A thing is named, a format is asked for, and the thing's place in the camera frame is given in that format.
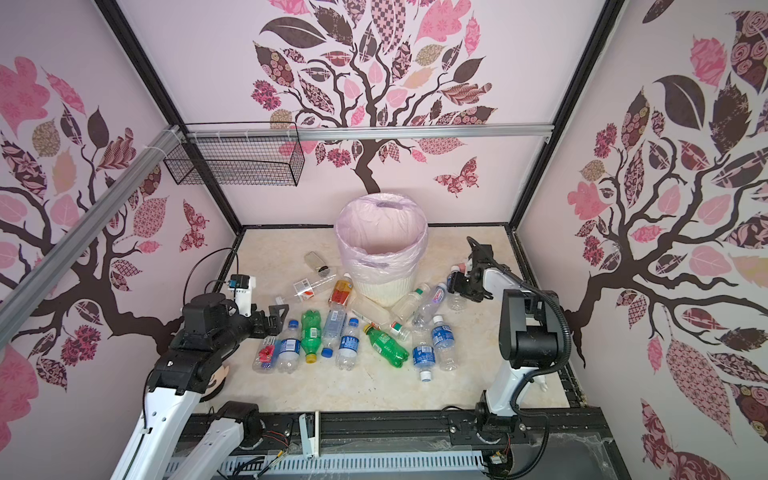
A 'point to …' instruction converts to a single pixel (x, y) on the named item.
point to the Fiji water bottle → (265, 355)
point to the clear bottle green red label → (376, 315)
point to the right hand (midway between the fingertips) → (459, 287)
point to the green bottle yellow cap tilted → (386, 346)
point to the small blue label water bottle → (349, 345)
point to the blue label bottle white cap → (424, 358)
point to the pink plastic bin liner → (382, 237)
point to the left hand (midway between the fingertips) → (272, 313)
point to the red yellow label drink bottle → (341, 292)
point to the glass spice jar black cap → (312, 259)
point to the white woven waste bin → (387, 294)
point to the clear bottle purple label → (426, 313)
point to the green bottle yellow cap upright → (311, 334)
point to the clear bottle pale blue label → (333, 331)
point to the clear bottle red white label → (305, 289)
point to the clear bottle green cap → (405, 306)
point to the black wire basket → (237, 161)
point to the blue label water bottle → (289, 355)
